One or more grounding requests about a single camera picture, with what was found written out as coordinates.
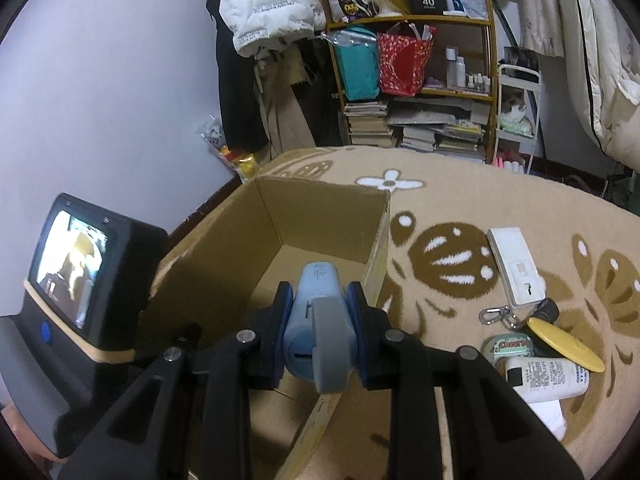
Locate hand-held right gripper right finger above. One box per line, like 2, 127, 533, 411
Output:
347, 281, 583, 480

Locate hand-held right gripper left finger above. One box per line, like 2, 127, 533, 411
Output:
57, 281, 296, 480

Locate blue handheld fan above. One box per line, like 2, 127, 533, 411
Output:
282, 261, 358, 395

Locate brown cardboard box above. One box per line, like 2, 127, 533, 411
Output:
135, 176, 391, 480

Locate pale green printed case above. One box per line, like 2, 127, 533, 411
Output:
481, 334, 535, 368

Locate white rectangular remote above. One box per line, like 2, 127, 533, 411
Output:
487, 227, 546, 308

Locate key bunch with carabiner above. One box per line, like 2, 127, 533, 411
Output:
479, 297, 561, 333

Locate yellow round disc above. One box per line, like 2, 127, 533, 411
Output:
527, 316, 606, 373

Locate person's left forearm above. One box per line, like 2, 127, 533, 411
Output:
0, 402, 53, 463

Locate beige flower patterned blanket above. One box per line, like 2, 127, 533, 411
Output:
155, 145, 640, 480

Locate yellow red packet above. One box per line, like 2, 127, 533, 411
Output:
220, 145, 261, 183

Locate clear bag with toy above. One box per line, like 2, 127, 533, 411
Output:
200, 115, 226, 148

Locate stack of books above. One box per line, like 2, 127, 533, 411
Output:
342, 100, 393, 148

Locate beige hanging coat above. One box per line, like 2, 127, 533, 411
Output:
252, 45, 321, 156

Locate pile of magazines and books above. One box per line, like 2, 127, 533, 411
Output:
387, 97, 488, 163

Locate white lotion bottle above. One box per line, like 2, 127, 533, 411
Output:
505, 356, 591, 405

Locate black hanging coat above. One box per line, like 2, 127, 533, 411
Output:
206, 0, 271, 153

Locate white paper packet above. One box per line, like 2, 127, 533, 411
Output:
530, 399, 568, 443

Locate teal bag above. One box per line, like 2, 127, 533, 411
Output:
332, 25, 381, 102

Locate pale green packet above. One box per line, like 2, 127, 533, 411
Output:
497, 115, 533, 136

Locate red patterned bag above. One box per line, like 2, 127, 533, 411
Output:
377, 22, 435, 98

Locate white metal cart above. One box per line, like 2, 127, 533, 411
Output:
495, 62, 543, 173

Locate wooden shelf rack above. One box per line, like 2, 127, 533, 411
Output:
315, 0, 498, 163

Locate white puffer jacket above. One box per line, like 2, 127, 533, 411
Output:
218, 0, 327, 58

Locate dark items on cart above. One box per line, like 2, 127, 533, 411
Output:
502, 46, 540, 83

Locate white duvet black piping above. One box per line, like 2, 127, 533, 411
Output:
570, 0, 640, 166

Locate cream hanging sheet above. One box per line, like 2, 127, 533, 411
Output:
515, 0, 581, 56

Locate dark wooden bed frame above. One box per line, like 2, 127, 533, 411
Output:
167, 175, 246, 241

